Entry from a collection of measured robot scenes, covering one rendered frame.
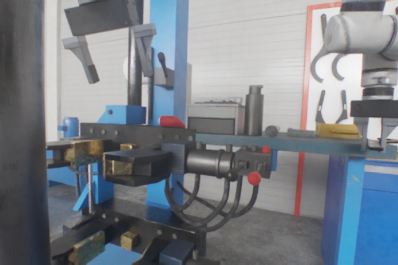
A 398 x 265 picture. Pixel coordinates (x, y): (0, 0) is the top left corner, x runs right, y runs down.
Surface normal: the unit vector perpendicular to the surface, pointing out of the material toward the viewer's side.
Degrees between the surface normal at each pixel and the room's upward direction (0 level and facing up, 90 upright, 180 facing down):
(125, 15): 114
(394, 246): 90
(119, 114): 90
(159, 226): 90
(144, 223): 90
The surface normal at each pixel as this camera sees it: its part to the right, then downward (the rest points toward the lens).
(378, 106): -0.60, 0.04
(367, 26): -0.15, 0.49
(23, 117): 0.96, 0.05
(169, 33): -0.38, 0.06
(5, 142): 0.77, 0.07
